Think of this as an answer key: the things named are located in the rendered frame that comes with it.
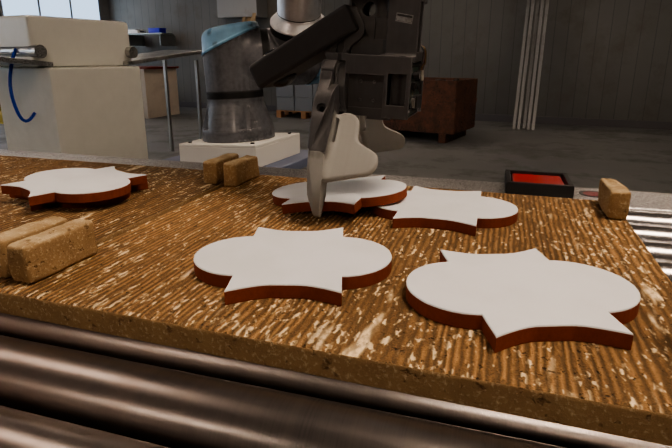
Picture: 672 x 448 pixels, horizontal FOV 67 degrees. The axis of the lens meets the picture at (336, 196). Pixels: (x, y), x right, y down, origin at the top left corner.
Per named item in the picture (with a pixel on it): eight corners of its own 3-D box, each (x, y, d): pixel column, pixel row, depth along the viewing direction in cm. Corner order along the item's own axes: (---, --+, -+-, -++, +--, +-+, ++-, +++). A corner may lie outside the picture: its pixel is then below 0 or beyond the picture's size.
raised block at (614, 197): (595, 202, 51) (599, 175, 51) (615, 204, 51) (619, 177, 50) (606, 220, 46) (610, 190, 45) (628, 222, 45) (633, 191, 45)
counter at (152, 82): (83, 108, 1092) (78, 65, 1068) (182, 114, 991) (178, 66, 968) (48, 112, 1017) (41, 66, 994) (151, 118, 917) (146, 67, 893)
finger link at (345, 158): (363, 213, 40) (385, 109, 43) (293, 202, 42) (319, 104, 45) (369, 225, 43) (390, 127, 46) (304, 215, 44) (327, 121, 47)
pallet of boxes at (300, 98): (347, 115, 962) (347, 55, 933) (331, 120, 897) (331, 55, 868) (295, 113, 1004) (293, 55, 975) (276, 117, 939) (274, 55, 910)
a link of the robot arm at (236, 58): (206, 91, 111) (199, 25, 108) (269, 88, 113) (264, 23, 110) (203, 93, 99) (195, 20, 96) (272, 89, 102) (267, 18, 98)
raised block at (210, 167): (228, 173, 64) (226, 151, 63) (241, 174, 64) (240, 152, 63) (202, 184, 59) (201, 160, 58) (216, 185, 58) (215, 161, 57)
